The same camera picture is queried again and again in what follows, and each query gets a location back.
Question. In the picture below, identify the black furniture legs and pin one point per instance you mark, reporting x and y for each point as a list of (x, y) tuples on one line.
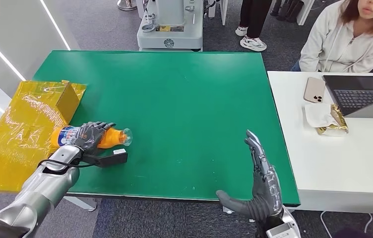
[(286, 10)]

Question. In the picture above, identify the grey machine base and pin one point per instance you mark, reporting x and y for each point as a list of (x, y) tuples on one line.
[(173, 36)]

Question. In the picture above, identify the white table foot bracket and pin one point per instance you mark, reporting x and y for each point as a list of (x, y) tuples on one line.
[(81, 203), (227, 210)]

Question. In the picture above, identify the green table mat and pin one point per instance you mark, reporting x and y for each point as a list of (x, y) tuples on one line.
[(173, 85)]

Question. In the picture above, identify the seated person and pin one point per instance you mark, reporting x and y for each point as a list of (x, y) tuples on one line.
[(337, 42)]

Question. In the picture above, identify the white table leg panel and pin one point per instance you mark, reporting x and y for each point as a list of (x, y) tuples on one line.
[(223, 10)]

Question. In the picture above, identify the standing person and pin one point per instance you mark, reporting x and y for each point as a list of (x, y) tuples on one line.
[(255, 16)]

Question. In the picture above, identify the white paper tissue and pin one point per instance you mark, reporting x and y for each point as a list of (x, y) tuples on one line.
[(318, 115)]

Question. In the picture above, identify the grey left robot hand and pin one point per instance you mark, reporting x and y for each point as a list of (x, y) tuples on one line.
[(88, 138)]

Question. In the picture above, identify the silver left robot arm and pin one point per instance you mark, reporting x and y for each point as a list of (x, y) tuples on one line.
[(42, 190)]

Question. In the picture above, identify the dark grey laptop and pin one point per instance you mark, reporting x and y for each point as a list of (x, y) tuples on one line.
[(360, 95)]

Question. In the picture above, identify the white furniture panel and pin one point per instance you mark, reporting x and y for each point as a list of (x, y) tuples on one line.
[(304, 13)]

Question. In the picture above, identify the gold foil wrapper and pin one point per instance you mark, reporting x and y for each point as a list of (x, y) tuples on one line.
[(339, 120)]

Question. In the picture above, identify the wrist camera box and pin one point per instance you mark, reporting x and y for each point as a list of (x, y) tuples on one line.
[(111, 160), (280, 232)]

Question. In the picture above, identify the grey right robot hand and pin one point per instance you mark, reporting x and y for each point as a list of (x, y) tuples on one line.
[(265, 197)]

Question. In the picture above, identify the yellow taped cardboard box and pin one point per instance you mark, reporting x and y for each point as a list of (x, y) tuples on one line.
[(19, 138)]

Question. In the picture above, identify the beige smartphone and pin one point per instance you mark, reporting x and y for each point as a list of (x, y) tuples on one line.
[(314, 90)]

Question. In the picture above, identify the orange detergent bottle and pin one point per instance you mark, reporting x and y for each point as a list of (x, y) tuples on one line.
[(112, 138)]

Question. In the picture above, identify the white desk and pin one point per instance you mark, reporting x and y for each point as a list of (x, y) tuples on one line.
[(354, 164)]

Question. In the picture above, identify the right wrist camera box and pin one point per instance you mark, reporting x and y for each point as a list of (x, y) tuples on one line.
[(280, 232)]

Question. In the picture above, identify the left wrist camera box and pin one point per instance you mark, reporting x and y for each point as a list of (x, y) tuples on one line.
[(111, 160)]

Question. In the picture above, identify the chrome stand base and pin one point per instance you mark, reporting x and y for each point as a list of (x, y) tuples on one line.
[(126, 5)]

